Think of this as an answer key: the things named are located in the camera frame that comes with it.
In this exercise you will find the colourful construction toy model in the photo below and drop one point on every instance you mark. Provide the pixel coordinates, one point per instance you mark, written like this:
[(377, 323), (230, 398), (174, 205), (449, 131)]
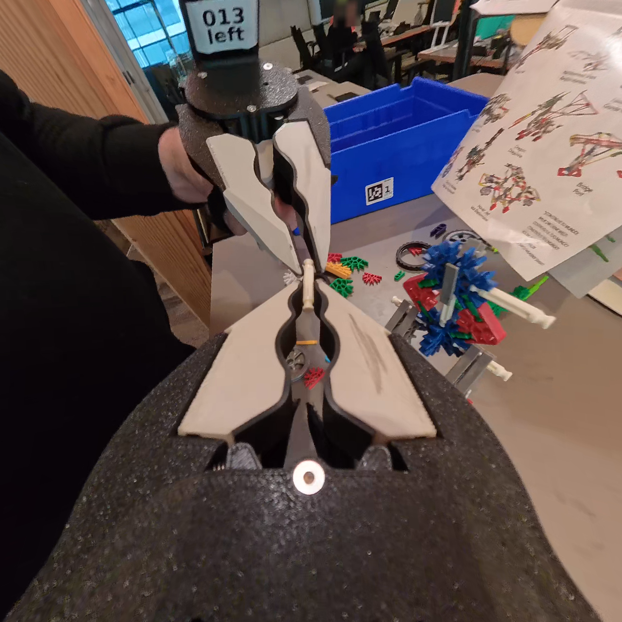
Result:
[(447, 335)]

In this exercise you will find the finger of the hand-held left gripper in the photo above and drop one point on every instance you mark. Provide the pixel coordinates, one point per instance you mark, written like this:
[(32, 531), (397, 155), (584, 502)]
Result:
[(243, 189), (313, 184)]

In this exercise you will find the grey wheel with black tyre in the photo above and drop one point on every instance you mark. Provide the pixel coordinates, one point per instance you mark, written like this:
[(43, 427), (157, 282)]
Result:
[(461, 236)]

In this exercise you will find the grey pulley wheel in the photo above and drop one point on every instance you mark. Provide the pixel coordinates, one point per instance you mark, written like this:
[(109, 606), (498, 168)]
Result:
[(294, 362)]

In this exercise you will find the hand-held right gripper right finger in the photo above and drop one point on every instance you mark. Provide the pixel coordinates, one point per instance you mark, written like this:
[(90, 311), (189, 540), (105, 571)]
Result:
[(379, 388)]

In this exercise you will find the person's left hand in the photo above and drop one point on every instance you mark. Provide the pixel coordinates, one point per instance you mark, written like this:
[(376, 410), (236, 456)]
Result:
[(182, 180)]

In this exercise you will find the wooden cabinet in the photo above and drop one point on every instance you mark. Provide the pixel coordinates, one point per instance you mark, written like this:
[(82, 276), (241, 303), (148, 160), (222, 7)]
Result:
[(48, 48)]

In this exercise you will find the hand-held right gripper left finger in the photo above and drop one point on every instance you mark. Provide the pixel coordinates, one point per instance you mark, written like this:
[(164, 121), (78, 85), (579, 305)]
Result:
[(233, 384)]

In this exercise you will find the white short rod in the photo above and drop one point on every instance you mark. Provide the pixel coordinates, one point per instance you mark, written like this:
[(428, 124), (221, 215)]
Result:
[(308, 286)]

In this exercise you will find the purple small connector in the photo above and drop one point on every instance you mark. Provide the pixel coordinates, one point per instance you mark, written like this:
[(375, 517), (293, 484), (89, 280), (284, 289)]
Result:
[(438, 231)]

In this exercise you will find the green connector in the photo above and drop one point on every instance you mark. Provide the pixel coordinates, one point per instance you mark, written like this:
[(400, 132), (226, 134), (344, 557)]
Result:
[(354, 262), (341, 286)]

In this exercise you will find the printed white leaflet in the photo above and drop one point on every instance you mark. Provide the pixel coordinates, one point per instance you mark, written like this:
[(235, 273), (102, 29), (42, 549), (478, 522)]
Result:
[(578, 279)]

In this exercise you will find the person's left forearm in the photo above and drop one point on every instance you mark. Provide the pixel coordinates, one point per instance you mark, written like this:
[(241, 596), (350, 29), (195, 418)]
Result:
[(97, 155)]

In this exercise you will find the blue plastic bin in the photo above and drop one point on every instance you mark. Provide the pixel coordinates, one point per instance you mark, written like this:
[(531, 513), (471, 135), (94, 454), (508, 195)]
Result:
[(388, 155)]

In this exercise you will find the printed instruction sheet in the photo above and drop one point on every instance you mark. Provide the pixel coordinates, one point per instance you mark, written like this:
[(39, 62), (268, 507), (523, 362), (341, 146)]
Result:
[(534, 146)]

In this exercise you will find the round tan board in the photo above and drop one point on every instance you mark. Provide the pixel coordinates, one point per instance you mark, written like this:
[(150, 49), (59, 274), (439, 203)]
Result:
[(527, 29)]

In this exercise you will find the black rubber tyre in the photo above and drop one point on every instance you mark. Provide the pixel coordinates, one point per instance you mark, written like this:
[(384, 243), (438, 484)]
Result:
[(398, 255)]

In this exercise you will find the orange connector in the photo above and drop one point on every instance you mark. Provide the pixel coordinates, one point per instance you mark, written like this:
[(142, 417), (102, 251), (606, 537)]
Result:
[(337, 269)]

